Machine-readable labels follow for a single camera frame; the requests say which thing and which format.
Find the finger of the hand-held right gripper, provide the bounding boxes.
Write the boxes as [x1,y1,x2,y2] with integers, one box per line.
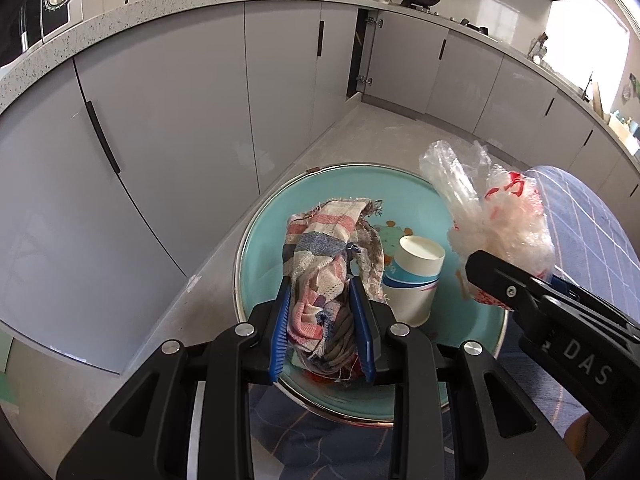
[550,274,640,331]
[465,250,546,326]

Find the grey speckled kitchen countertop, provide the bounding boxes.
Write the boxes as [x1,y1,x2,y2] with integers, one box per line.
[0,0,640,158]

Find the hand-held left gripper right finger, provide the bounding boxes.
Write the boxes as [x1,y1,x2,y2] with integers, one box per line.
[348,277,586,480]

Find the teal cartoon trash bin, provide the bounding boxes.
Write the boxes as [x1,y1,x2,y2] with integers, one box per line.
[234,162,508,426]

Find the grey base cabinets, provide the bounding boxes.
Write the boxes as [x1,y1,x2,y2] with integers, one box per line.
[0,0,640,376]

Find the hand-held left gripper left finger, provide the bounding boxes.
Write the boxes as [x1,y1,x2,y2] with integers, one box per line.
[55,275,293,480]

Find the clear red-printed plastic bag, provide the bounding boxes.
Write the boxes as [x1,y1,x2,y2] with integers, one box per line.
[419,140,556,306]

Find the plaid cloth rag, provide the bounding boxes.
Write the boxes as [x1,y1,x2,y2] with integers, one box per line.
[282,197,386,386]

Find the white blue paper cup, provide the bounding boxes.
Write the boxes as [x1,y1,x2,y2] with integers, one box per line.
[382,235,446,326]

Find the knife and utensil holder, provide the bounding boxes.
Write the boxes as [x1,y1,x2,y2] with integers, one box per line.
[530,32,550,63]

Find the gas stove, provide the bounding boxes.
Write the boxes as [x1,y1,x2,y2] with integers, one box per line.
[410,2,488,36]

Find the bright window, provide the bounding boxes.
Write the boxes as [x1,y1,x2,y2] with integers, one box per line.
[545,0,631,81]

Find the blue plaid tablecloth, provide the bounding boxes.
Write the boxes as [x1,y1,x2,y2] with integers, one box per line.
[247,165,640,480]

